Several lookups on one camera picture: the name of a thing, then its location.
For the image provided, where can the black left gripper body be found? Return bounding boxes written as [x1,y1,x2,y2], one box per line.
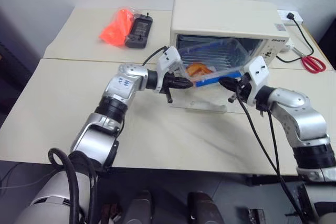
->
[161,73,177,103]

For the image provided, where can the black table frame bar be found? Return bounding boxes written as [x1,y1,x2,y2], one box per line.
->
[243,173,303,187]

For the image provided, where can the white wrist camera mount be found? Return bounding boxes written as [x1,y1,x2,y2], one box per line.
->
[245,56,270,107]
[154,46,184,94]

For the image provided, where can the cream toaster oven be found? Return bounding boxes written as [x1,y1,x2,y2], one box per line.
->
[169,0,291,74]

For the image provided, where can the clear food container blue lid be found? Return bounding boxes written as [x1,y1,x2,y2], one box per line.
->
[177,37,257,89]

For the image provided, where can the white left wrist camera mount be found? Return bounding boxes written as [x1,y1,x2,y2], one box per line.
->
[154,46,184,94]

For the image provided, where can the thin white floor cable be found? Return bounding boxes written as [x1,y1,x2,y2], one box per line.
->
[0,163,51,191]

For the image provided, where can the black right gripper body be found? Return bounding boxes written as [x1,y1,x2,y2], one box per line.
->
[228,73,254,103]

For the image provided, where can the red handled scissors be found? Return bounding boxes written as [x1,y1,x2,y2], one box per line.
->
[292,46,327,73]

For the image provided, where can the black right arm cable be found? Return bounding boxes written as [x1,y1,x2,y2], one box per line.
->
[234,82,308,224]

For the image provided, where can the black handheld device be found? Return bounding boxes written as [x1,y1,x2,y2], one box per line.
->
[125,12,154,49]

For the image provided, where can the orange plastic bag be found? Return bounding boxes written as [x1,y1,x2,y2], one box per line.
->
[99,8,135,48]

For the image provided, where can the thin black left wrist cable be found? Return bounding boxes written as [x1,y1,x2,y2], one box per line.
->
[142,46,169,66]

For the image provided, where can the orange food pieces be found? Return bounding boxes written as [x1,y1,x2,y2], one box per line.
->
[185,62,214,81]

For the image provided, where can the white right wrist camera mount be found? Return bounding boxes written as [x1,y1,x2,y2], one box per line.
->
[245,56,270,107]

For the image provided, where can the thick black shoulder cable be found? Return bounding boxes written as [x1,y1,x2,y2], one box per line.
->
[48,147,99,224]

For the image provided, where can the white power strip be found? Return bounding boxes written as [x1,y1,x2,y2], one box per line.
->
[277,9,305,26]

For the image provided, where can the black oven power cord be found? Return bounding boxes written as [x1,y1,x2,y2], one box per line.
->
[275,11,316,63]

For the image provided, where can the dark rounded block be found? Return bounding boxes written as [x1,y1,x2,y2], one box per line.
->
[128,190,153,224]
[187,191,224,224]

